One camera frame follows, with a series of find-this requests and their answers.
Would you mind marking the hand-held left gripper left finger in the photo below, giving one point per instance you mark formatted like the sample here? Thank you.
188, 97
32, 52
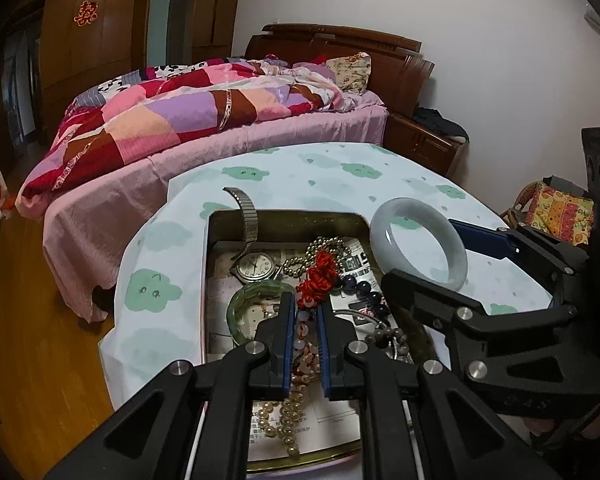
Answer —
289, 350

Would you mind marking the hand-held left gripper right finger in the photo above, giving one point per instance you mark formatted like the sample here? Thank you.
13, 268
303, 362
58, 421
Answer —
325, 355

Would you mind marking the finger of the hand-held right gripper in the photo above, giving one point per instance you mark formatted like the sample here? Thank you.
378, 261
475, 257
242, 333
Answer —
430, 300
480, 240

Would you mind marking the white jade bangle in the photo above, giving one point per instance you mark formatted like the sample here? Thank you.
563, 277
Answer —
410, 207

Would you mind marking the gold tin box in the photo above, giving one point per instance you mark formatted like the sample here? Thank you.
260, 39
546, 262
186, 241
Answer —
290, 222

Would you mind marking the colourful chair cushion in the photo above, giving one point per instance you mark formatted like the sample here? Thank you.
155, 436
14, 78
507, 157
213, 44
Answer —
560, 210

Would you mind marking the green jade bangle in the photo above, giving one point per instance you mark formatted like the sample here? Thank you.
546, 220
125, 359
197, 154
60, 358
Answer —
235, 310

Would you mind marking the silver metal wristwatch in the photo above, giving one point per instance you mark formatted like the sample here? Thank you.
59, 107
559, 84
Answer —
254, 265

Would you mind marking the wooden nightstand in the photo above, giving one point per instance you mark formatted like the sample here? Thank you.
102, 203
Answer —
420, 150

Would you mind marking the dark clothes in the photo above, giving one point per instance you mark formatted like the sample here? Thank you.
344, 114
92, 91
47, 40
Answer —
440, 122

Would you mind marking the wooden headboard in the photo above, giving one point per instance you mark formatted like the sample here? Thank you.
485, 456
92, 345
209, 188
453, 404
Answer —
395, 75

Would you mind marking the white air conditioner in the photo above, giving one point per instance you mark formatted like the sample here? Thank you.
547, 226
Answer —
595, 20

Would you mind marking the floral pillow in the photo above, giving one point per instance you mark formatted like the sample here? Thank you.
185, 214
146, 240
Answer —
350, 70

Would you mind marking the bed with patchwork quilt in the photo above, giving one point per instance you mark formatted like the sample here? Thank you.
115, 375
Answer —
230, 142

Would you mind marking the pink pillow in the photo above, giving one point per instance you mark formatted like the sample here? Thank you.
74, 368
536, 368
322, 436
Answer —
312, 70

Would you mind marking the patchwork quilt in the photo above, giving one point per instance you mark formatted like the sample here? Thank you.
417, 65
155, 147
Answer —
180, 110

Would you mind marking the wooden wardrobe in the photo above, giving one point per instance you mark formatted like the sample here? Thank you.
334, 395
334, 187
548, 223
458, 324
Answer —
120, 35

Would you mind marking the red paper decoration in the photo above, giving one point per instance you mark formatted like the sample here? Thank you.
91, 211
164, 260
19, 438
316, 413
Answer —
85, 14

